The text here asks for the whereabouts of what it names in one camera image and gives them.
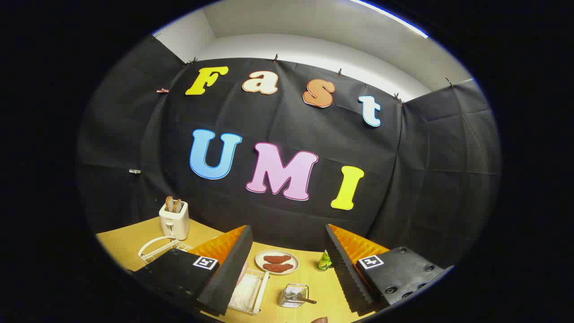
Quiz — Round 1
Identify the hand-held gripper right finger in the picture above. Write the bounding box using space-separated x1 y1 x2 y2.
324 223 454 314

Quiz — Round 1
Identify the black backdrop cloth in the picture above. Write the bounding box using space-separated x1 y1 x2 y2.
76 34 502 270

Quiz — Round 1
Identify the beige round plate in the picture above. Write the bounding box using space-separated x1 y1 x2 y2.
255 249 300 275

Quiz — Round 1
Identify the white toaster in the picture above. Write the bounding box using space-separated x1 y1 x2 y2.
159 201 190 240

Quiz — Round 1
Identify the dark-handled metal spoon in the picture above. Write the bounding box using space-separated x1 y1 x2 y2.
286 292 317 305

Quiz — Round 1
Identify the green label drink bottle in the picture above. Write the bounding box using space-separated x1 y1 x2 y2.
315 250 333 272

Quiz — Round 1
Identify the metal wire basket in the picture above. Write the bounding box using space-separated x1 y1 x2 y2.
279 284 310 308

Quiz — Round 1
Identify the white wire dish rack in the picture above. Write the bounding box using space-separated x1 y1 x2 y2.
138 236 270 315

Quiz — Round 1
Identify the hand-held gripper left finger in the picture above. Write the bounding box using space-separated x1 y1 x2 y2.
130 225 254 317

